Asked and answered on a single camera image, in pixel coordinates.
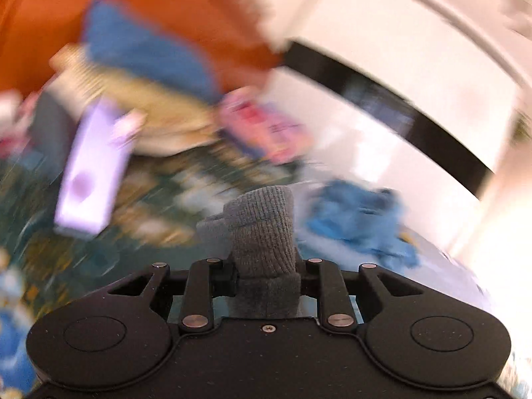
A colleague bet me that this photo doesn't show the beige folded cloth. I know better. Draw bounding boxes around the beige folded cloth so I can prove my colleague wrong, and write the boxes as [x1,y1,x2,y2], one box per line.
[50,44,217,134]

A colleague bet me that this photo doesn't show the grey knitted garment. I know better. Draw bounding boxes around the grey knitted garment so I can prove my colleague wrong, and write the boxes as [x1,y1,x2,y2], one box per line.
[196,186,302,319]

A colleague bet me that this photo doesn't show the white wardrobe with black stripe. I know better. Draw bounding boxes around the white wardrobe with black stripe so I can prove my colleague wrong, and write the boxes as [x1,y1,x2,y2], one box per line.
[216,0,532,233]

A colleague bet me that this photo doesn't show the pink printed folded blanket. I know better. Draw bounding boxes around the pink printed folded blanket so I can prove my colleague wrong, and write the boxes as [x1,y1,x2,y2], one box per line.
[218,87,313,165]

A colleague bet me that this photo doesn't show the purple rectangular box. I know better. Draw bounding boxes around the purple rectangular box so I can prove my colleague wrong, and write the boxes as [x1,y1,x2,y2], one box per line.
[53,109,147,240]

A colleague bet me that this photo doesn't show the blue folded cloth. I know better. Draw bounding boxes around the blue folded cloth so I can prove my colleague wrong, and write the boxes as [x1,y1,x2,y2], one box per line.
[81,0,222,103]

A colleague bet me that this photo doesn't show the cream pillow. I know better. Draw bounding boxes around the cream pillow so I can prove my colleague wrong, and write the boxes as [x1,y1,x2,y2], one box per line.
[125,104,219,156]

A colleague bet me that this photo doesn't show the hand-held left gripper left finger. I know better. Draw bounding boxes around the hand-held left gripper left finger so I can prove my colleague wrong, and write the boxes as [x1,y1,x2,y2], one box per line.
[106,258,239,334]

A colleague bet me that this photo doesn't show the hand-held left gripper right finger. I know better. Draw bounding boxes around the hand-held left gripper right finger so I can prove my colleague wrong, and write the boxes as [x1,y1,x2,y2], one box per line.
[297,258,417,334]

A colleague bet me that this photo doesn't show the orange wooden headboard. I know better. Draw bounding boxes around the orange wooden headboard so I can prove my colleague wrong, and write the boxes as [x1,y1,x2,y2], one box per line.
[0,0,284,97]

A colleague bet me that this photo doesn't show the pink white cloth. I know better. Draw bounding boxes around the pink white cloth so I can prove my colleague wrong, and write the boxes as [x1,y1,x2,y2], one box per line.
[0,90,36,156]

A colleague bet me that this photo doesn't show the bright blue garment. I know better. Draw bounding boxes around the bright blue garment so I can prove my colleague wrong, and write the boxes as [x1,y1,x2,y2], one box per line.
[305,180,419,269]

